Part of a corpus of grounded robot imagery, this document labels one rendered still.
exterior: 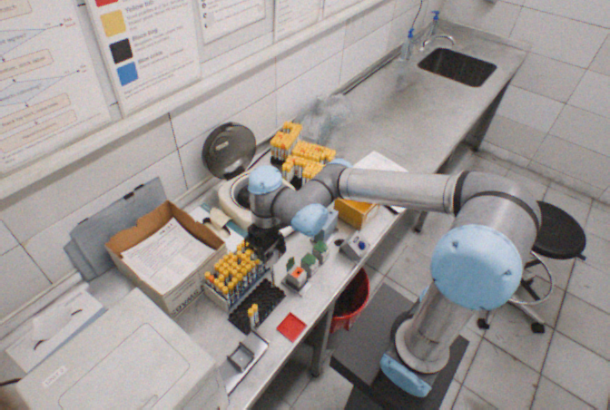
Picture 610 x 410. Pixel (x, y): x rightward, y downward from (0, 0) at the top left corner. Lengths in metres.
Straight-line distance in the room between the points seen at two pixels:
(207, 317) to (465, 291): 0.85
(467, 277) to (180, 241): 0.99
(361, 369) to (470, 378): 1.23
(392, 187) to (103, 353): 0.69
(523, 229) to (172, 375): 0.70
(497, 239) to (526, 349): 1.93
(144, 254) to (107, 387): 0.54
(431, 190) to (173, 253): 0.88
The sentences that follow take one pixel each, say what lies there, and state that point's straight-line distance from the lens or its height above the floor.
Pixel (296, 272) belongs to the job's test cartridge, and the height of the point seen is 0.95.
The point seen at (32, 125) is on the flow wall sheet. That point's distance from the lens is 1.10.
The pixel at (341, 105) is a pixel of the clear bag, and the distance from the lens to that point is 1.89.
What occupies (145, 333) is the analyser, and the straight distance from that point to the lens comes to 0.95.
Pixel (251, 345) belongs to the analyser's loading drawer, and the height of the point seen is 0.91.
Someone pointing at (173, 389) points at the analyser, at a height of 1.17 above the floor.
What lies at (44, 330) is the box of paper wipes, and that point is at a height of 0.96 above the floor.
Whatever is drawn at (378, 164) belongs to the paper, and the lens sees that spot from 1.71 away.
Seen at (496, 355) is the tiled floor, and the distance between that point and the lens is 2.41.
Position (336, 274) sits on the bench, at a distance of 1.33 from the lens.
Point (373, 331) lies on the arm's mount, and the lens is 1.18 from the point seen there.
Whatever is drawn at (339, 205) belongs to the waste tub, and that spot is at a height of 0.94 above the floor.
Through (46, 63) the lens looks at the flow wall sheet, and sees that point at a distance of 1.06.
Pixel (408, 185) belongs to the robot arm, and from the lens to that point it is 0.77.
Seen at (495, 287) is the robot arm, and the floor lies 1.54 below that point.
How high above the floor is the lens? 2.00
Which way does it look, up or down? 44 degrees down
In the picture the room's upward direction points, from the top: 4 degrees clockwise
